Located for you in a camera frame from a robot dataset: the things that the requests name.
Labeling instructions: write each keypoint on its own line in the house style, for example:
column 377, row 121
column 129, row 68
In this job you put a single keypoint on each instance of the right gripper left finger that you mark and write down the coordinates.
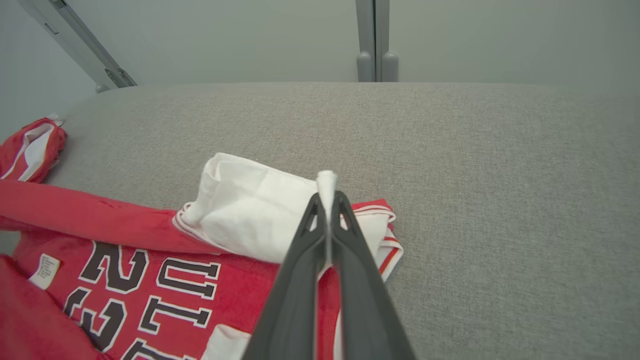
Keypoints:
column 290, row 310

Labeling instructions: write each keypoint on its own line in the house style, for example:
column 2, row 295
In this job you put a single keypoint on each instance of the red shorts with white stripes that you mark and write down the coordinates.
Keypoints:
column 17, row 145

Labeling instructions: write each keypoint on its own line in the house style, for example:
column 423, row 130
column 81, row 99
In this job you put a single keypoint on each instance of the red jersey with white sleeves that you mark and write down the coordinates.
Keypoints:
column 240, row 220

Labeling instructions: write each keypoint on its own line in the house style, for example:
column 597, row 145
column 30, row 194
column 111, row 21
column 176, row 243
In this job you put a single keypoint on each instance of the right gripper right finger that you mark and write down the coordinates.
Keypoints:
column 365, row 310

